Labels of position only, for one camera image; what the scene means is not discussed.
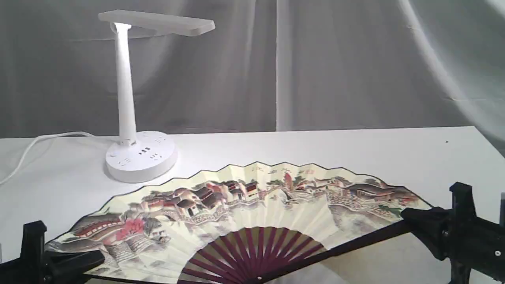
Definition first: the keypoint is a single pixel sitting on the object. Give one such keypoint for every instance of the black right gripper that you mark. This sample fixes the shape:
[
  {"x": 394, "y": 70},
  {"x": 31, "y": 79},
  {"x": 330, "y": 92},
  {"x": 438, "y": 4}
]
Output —
[{"x": 470, "y": 242}]

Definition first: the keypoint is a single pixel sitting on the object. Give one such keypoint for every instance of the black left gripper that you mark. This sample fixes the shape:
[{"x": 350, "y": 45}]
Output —
[{"x": 37, "y": 266}]

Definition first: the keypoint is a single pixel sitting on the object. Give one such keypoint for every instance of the painted paper folding fan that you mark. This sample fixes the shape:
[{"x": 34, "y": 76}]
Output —
[{"x": 232, "y": 225}]

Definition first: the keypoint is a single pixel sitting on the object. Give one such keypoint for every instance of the white desk lamp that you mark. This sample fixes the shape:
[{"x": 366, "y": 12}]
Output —
[{"x": 142, "y": 156}]

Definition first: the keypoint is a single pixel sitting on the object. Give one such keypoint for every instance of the grey backdrop curtain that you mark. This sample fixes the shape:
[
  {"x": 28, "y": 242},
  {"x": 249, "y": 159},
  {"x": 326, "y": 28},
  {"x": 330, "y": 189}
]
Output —
[{"x": 270, "y": 65}]

